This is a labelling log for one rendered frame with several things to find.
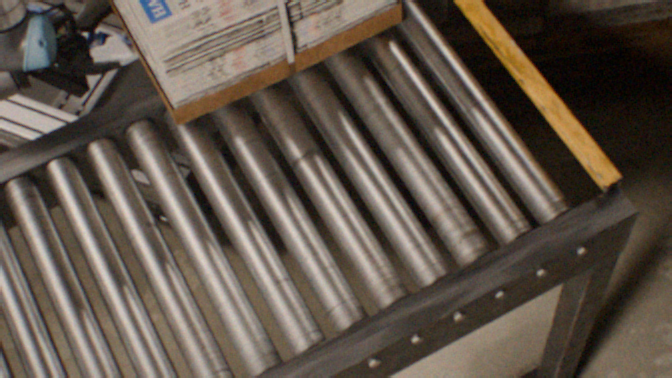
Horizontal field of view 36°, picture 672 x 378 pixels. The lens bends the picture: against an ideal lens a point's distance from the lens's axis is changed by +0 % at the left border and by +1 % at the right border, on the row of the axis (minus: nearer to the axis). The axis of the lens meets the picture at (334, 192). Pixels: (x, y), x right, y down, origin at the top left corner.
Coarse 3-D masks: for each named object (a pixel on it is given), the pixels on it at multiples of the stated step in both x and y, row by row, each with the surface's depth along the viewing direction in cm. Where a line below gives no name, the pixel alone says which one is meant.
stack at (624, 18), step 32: (448, 0) 216; (512, 0) 219; (544, 0) 224; (576, 0) 221; (608, 0) 223; (640, 0) 224; (448, 32) 225; (512, 32) 228; (544, 32) 229; (480, 64) 237; (608, 64) 245; (640, 64) 244
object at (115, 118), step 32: (320, 64) 165; (128, 96) 156; (160, 96) 155; (64, 128) 154; (96, 128) 153; (160, 128) 158; (0, 160) 152; (32, 160) 151; (128, 160) 160; (0, 192) 151
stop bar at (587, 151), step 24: (456, 0) 158; (480, 0) 157; (480, 24) 155; (504, 48) 152; (528, 72) 150; (552, 96) 147; (552, 120) 146; (576, 120) 145; (576, 144) 143; (600, 168) 141
